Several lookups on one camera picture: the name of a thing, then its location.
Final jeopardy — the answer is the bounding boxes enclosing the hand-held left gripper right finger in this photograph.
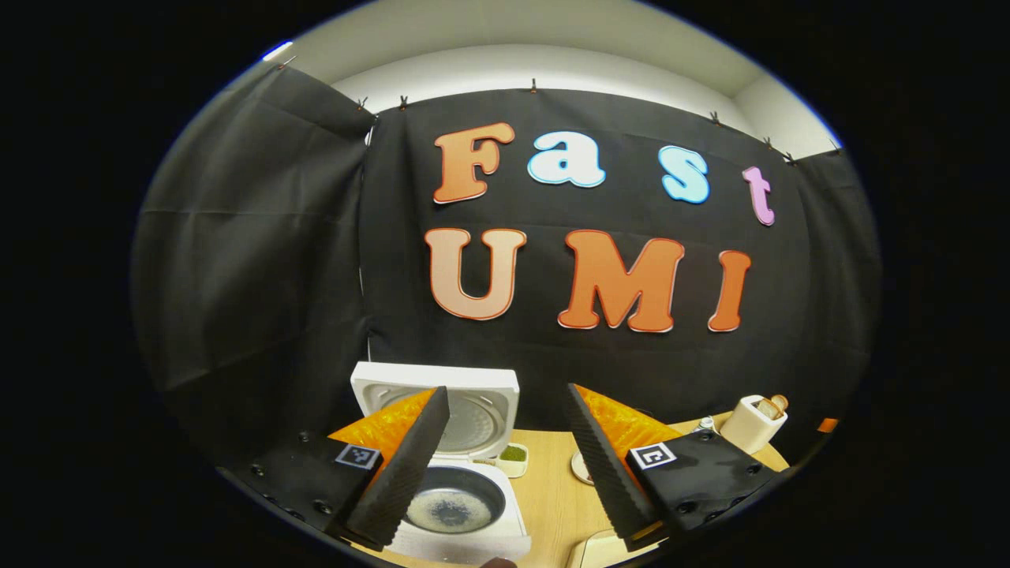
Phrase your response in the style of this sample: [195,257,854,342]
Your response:
[563,383,778,553]

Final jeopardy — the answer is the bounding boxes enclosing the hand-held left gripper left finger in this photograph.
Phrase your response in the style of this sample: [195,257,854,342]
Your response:
[229,385,451,551]

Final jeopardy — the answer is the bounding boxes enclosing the white rice cooker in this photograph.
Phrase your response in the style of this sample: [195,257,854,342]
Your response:
[350,361,533,565]

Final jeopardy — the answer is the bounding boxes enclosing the clear plastic container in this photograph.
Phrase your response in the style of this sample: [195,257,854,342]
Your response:
[566,529,656,568]

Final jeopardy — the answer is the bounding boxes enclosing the white toaster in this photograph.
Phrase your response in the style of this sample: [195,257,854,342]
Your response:
[720,394,789,455]

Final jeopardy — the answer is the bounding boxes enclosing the divided white seasoning dish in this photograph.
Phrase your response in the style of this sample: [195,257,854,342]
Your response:
[496,443,530,479]

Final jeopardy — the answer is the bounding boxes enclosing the row of backdrop clips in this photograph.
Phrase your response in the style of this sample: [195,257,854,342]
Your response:
[278,54,844,165]

